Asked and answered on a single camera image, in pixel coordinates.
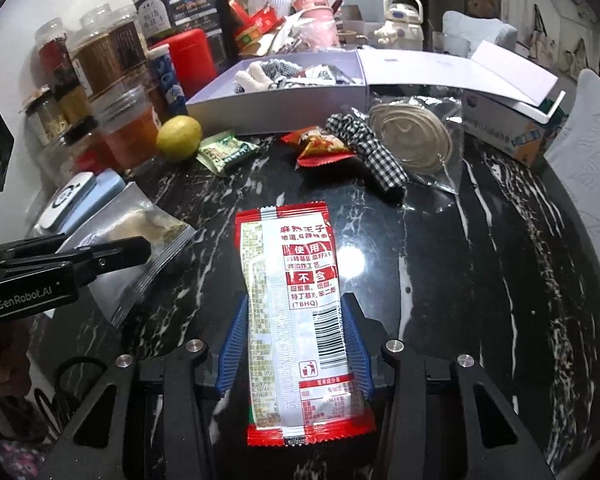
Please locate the person left hand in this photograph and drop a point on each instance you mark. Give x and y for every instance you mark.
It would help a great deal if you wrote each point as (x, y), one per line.
(15, 379)

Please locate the red berry jar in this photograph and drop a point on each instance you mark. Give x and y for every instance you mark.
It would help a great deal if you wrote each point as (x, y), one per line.
(51, 42)

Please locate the far leaf chair cushion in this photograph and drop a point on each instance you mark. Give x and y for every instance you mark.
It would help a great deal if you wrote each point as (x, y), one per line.
(477, 30)

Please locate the pink cup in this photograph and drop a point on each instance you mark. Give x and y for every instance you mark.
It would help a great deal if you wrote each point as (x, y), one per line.
(315, 24)

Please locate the red snack packet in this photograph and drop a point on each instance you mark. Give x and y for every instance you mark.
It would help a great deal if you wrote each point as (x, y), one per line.
(316, 147)

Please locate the cream cartoon kettle bottle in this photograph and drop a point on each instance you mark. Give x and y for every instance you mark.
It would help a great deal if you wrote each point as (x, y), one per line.
(403, 26)

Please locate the checkered scrunchie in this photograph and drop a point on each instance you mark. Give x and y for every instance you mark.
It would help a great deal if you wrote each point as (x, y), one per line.
(358, 137)

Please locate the white open gift box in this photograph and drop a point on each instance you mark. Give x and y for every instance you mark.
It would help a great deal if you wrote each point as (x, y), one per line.
(491, 70)

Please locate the green snack packet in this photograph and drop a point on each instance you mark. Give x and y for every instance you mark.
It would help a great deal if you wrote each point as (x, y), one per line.
(223, 151)

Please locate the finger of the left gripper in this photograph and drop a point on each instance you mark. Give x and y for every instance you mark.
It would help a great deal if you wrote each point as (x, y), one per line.
(87, 262)

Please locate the mask box orange blue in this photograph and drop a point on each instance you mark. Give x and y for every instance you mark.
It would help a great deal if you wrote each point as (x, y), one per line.
(517, 129)

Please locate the silver foil pouch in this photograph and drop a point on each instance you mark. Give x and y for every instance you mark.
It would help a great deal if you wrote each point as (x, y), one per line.
(131, 213)

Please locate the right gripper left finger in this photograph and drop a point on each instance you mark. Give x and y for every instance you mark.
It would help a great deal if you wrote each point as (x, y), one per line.
(145, 419)

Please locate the black printed bag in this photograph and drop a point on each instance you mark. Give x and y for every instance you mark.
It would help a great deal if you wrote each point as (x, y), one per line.
(215, 19)

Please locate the red white sauce packet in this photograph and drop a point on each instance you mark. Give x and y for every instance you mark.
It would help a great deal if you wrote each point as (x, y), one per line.
(303, 387)

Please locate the black lid spice jar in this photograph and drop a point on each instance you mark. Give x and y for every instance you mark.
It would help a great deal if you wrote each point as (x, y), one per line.
(87, 147)

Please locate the checkered lace cloth with plush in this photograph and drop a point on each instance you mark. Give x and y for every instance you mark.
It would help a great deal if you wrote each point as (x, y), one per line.
(266, 75)

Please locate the red cylinder canister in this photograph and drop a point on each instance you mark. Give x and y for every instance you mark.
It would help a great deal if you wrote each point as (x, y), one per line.
(192, 60)

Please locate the dark tea jar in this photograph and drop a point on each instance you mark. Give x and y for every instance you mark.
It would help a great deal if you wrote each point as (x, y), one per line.
(126, 37)

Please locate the yellow lemon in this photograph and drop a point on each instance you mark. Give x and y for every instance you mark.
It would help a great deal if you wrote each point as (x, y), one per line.
(179, 138)

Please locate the brown powder jar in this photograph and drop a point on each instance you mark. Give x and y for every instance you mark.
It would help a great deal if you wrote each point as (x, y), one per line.
(94, 59)

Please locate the blue tablet tube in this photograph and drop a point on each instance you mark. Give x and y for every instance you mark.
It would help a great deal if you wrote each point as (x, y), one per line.
(161, 65)

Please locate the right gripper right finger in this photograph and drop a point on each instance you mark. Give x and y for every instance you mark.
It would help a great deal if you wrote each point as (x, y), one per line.
(444, 419)

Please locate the clear jar orange label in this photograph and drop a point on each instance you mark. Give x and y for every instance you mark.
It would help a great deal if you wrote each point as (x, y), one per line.
(127, 121)

